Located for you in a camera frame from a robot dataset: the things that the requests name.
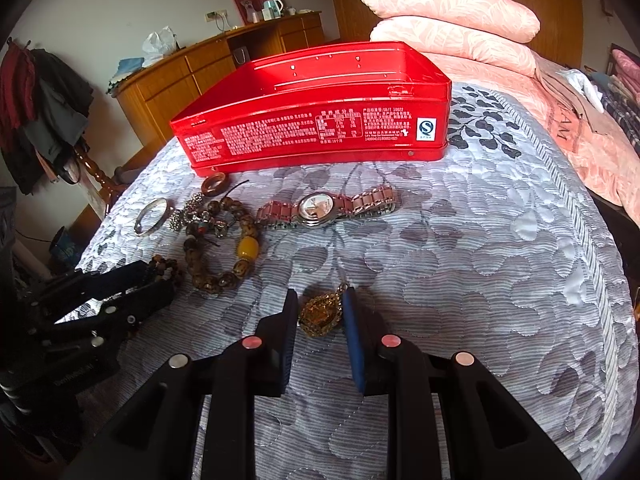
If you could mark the wooden dresser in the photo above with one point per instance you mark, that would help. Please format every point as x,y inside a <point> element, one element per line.
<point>165,80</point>

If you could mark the beige cloth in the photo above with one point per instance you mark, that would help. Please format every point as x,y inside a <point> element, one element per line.
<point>570,110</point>

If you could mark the silver bangle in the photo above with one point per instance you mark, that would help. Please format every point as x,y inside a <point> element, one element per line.
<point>144,233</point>

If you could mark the blue container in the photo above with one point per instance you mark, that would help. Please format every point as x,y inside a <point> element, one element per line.
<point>66,247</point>

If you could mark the gold pendant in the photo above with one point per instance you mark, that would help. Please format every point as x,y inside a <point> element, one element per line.
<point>317,315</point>

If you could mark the red tin box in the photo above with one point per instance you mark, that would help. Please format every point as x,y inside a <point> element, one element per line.
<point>300,130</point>

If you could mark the grey paper bag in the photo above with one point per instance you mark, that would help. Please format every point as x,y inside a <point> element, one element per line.
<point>241,55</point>

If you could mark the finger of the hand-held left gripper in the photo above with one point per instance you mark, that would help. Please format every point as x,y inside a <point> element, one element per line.
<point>95,282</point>
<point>125,312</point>

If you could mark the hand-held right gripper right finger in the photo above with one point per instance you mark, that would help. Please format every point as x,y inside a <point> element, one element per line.
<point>353,340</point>

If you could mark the wall socket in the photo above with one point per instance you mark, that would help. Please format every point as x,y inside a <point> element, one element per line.
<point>216,15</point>

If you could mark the pink bed cover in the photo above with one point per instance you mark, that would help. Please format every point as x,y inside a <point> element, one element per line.
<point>600,160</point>

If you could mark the folded pink blanket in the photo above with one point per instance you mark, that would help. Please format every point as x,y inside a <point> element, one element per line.
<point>627,70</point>

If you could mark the folded pink quilt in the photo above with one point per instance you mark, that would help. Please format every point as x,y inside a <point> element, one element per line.
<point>450,42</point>
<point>450,5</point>

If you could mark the white plastic bag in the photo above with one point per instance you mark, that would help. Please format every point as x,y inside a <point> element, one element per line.
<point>160,40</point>

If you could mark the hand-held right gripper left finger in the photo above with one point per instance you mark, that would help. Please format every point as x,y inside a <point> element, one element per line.
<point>286,340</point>

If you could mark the plaid cloth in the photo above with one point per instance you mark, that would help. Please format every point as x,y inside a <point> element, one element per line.
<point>622,107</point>

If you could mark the pink metal wristwatch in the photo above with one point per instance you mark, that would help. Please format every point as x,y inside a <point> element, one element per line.
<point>315,208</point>

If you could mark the electric kettle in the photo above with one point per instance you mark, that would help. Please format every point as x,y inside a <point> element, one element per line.
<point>272,6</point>

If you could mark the coat rack with clothes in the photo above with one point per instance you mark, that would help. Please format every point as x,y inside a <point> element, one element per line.
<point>45,110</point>

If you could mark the blue cloth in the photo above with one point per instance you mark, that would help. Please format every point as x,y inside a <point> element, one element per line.
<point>131,64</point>

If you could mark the wooden coat rack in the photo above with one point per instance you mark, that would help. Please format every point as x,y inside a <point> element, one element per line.
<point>92,165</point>

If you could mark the white cloth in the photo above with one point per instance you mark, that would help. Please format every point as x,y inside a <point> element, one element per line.
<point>585,87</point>

